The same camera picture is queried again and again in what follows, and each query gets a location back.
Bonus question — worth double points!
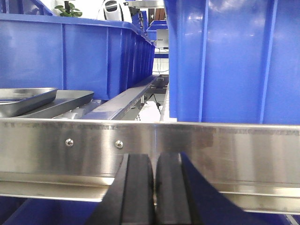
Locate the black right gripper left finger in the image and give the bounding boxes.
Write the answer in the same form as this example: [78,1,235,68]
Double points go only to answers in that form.
[85,154,155,225]

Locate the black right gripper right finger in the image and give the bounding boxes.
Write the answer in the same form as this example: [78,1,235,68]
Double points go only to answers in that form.
[156,152,265,225]

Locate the silver metal tray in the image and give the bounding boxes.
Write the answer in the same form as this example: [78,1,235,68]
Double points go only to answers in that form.
[18,90,94,119]
[0,87,58,118]

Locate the large blue bin left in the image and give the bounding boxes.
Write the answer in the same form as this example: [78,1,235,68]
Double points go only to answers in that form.
[0,14,155,100]

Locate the large blue bin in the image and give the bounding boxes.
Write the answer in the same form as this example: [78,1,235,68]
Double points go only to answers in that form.
[0,14,155,100]
[165,0,300,125]

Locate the large blue bin right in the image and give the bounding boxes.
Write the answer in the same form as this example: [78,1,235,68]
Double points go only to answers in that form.
[165,0,300,125]

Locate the green potted plant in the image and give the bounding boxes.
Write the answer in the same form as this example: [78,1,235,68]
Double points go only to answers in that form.
[54,0,83,18]

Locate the steel shelf front rail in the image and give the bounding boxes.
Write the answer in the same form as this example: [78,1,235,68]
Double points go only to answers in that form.
[0,118,300,214]

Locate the silver rail screw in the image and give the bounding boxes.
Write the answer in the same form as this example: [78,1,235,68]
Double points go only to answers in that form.
[65,138,74,147]

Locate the steel lane divider rail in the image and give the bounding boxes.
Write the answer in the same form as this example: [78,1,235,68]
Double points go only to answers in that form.
[82,75,158,120]

